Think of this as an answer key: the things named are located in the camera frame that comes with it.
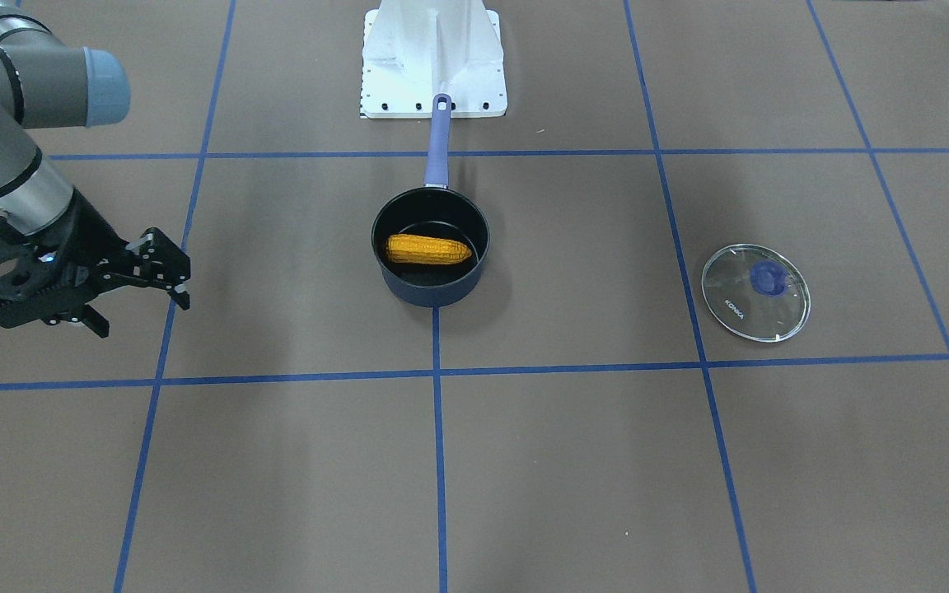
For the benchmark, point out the yellow corn cob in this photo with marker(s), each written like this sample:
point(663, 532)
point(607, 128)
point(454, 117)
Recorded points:
point(411, 249)

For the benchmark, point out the white metal mounting plate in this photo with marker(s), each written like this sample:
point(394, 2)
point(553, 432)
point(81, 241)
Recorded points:
point(415, 50)

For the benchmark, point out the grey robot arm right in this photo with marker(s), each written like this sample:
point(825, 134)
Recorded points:
point(44, 84)

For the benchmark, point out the dark blue saucepan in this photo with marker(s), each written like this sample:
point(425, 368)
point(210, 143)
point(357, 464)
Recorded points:
point(433, 209)

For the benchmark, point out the brown paper table mat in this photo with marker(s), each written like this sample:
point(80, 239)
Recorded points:
point(580, 422)

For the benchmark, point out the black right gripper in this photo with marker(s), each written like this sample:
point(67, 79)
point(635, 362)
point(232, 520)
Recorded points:
point(89, 233)

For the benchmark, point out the glass pot lid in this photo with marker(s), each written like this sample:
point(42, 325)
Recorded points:
point(755, 293)

